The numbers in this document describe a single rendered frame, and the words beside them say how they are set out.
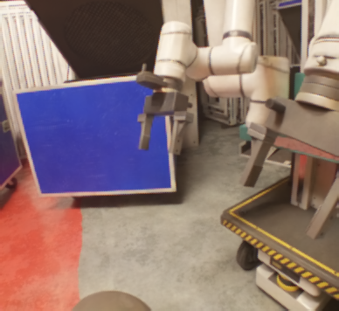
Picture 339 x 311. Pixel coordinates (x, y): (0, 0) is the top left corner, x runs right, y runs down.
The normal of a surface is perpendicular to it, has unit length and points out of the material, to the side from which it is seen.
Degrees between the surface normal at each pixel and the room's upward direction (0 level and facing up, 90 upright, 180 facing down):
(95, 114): 90
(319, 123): 66
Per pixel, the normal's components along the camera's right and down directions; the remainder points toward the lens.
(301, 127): -0.85, -0.20
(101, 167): -0.04, 0.29
